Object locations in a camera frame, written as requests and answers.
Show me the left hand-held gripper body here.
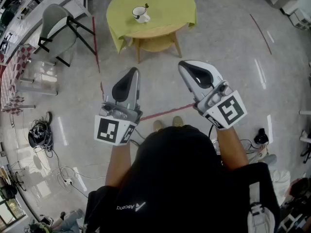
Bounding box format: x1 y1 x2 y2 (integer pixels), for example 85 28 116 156
94 96 143 147

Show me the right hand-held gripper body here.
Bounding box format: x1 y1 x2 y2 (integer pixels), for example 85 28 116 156
192 80 248 130

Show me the white enamel mug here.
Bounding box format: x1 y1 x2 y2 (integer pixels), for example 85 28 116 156
132 6 151 24

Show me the person's left forearm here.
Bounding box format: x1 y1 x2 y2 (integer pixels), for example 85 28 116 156
104 143 142 188

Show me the person's right forearm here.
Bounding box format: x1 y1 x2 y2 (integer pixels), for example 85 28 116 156
215 126 250 172

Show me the red floor tape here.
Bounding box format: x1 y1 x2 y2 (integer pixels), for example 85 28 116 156
139 103 195 122
91 16 101 74
249 14 273 56

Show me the black floor device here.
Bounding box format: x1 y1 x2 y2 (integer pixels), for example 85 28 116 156
253 128 270 146

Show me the round wooden table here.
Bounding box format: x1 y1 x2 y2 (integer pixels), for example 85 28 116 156
125 23 183 65

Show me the green tablecloth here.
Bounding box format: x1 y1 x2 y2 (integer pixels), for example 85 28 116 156
105 0 198 54

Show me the grey chair with black legs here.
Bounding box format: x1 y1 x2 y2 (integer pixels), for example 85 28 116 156
37 3 98 68

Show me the person's black shirt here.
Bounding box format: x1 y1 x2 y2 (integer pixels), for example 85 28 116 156
84 124 281 233

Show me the black tripod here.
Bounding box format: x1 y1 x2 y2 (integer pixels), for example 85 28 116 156
8 161 28 192

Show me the white equipment box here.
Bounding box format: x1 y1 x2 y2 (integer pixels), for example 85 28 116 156
288 8 311 32

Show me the red white checkered cloth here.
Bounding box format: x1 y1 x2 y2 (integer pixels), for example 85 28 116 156
0 43 37 113

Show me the white floor cable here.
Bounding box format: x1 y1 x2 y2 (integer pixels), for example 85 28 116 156
33 149 106 199

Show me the black headset with cable bundle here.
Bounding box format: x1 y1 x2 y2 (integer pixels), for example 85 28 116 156
27 111 54 153

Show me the white metal table frame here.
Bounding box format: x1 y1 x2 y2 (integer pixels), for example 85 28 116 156
15 59 59 109

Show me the white shoulder strap pouch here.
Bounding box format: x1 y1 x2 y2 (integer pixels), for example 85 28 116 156
247 181 276 233

